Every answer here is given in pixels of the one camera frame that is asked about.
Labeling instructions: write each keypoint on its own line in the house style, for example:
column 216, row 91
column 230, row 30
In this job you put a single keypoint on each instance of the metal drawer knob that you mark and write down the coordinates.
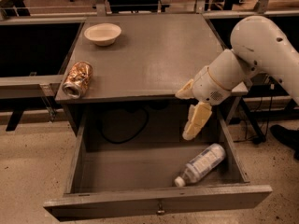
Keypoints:
column 160, row 210

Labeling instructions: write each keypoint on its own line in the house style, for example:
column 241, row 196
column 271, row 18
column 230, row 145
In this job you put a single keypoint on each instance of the crushed golden can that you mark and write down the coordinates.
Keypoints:
column 77, row 80

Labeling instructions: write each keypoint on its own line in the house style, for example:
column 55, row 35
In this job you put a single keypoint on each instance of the grey wooden cabinet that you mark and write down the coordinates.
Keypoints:
column 155, row 55

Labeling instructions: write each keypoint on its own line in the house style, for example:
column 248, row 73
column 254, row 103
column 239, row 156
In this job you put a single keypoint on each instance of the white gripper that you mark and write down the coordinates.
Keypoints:
column 206, row 87

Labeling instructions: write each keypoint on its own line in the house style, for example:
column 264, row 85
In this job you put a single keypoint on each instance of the open grey top drawer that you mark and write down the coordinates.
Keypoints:
column 128, row 180

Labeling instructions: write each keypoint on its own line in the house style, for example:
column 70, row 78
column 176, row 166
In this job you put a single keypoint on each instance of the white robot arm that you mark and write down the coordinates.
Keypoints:
column 258, row 45

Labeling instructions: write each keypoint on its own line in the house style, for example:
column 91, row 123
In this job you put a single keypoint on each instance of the clear plastic water bottle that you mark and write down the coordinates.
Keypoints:
column 201, row 165

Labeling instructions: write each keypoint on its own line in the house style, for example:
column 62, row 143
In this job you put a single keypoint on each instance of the white paper bowl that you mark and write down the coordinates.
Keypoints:
column 103, row 34

